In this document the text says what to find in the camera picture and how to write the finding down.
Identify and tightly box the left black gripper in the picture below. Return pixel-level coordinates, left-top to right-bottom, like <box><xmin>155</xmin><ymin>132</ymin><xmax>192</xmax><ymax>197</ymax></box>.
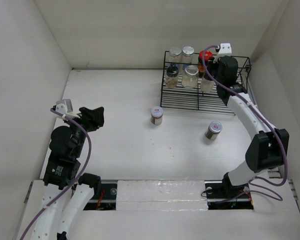
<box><xmin>64</xmin><ymin>105</ymin><xmax>104</xmax><ymax>157</ymax></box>

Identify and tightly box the metal mounting rail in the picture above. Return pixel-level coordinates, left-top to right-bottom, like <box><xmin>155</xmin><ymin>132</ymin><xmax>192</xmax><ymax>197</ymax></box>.
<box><xmin>85</xmin><ymin>180</ymin><xmax>254</xmax><ymax>211</ymax></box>

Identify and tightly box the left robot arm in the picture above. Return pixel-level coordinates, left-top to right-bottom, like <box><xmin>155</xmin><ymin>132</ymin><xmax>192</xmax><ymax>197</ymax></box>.
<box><xmin>20</xmin><ymin>103</ymin><xmax>105</xmax><ymax>240</ymax></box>

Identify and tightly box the glass jar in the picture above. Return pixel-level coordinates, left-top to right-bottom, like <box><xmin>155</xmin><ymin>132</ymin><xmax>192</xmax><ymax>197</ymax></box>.
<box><xmin>181</xmin><ymin>65</ymin><xmax>199</xmax><ymax>89</ymax></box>

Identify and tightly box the white lid dark jar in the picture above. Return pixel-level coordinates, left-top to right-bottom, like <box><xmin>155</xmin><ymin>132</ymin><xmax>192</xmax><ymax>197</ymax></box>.
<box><xmin>150</xmin><ymin>106</ymin><xmax>163</xmax><ymax>125</ymax></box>

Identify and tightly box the black cap white bottle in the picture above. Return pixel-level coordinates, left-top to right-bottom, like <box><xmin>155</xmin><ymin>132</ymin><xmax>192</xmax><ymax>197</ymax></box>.
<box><xmin>200</xmin><ymin>74</ymin><xmax>215</xmax><ymax>93</ymax></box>

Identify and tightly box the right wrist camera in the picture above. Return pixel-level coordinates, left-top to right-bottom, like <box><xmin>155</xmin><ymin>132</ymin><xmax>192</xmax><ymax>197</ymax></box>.
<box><xmin>213</xmin><ymin>43</ymin><xmax>232</xmax><ymax>63</ymax></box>

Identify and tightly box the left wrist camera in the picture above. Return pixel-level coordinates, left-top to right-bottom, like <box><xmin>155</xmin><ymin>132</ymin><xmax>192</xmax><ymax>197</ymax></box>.
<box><xmin>50</xmin><ymin>99</ymin><xmax>80</xmax><ymax>122</ymax></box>

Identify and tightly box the silver lid spice shaker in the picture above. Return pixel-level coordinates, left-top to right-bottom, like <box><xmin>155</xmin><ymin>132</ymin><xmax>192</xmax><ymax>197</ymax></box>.
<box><xmin>168</xmin><ymin>46</ymin><xmax>182</xmax><ymax>67</ymax></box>

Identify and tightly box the black cap beige bottle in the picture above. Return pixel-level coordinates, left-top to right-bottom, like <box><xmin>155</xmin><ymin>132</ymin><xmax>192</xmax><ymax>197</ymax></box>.
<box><xmin>165</xmin><ymin>63</ymin><xmax>179</xmax><ymax>89</ymax></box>

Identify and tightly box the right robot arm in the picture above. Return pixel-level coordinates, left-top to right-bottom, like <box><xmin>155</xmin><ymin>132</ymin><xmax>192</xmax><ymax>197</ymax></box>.
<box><xmin>204</xmin><ymin>56</ymin><xmax>290</xmax><ymax>198</ymax></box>

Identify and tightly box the black wire rack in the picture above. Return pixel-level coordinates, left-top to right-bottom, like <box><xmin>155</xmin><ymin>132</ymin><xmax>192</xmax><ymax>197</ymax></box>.
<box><xmin>160</xmin><ymin>50</ymin><xmax>252</xmax><ymax>115</ymax></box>

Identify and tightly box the red lid sauce jar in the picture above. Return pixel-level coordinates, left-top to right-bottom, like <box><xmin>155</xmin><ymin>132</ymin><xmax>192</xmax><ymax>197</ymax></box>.
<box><xmin>198</xmin><ymin>50</ymin><xmax>213</xmax><ymax>78</ymax></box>

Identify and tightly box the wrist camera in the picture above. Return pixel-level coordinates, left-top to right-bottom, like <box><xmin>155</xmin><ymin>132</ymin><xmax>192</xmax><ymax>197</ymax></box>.
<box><xmin>50</xmin><ymin>99</ymin><xmax>80</xmax><ymax>122</ymax></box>
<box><xmin>213</xmin><ymin>43</ymin><xmax>232</xmax><ymax>63</ymax></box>

